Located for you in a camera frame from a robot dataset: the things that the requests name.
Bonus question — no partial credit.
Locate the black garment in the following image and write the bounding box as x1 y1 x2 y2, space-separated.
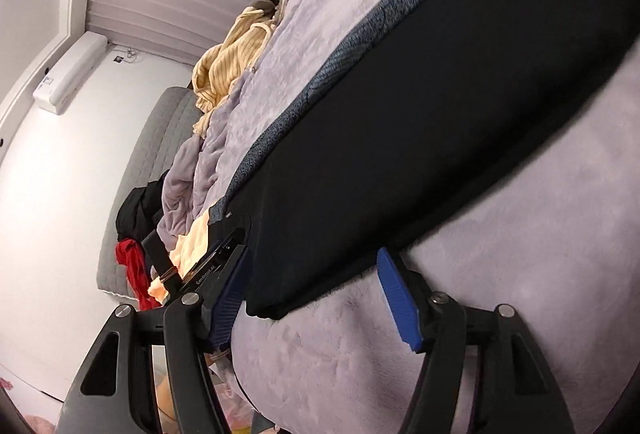
116 169 172 246

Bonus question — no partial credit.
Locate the black pants patterned blue waistband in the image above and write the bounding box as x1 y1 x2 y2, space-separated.
207 0 640 321

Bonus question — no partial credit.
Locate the grey quilted headboard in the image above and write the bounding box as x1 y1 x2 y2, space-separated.
97 87 202 302

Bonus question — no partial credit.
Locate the grey-brown garment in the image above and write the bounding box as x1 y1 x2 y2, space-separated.
248 0 291 21

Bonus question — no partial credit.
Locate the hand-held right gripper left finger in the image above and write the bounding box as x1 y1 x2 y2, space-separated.
60 241 253 434

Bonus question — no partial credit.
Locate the peach garment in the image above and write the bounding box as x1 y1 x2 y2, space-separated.
149 217 212 307

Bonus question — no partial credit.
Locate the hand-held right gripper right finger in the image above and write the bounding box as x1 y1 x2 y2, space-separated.
376 247 568 434

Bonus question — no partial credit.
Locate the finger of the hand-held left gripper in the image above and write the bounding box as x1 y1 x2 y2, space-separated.
202 227 247 270

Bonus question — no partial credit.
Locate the red garment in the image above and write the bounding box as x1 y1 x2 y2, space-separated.
115 238 159 311

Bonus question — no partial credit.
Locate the white air conditioner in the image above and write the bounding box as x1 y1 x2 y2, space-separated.
32 33 108 116

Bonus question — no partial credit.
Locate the lavender plush blanket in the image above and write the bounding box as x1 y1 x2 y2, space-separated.
156 0 640 434

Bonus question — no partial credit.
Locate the yellow ribbed sweater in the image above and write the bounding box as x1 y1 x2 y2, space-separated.
191 6 276 137

